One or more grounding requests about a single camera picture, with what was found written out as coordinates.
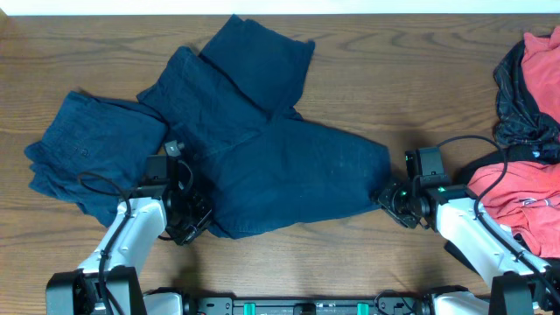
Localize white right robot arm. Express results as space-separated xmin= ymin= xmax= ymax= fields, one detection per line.
xmin=372 ymin=178 xmax=559 ymax=314

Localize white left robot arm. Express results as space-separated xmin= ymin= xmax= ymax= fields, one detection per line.
xmin=45 ymin=141 xmax=213 ymax=314

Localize red t-shirt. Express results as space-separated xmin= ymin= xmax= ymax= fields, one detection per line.
xmin=466 ymin=24 xmax=560 ymax=259

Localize folded blue shorts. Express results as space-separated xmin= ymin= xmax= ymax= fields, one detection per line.
xmin=24 ymin=92 xmax=168 ymax=227

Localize dark navy shorts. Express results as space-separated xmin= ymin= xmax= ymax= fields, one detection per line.
xmin=138 ymin=16 xmax=390 ymax=239

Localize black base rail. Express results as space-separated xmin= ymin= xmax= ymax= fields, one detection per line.
xmin=143 ymin=286 xmax=443 ymax=315

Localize black patterned garment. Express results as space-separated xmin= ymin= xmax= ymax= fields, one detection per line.
xmin=493 ymin=40 xmax=559 ymax=147

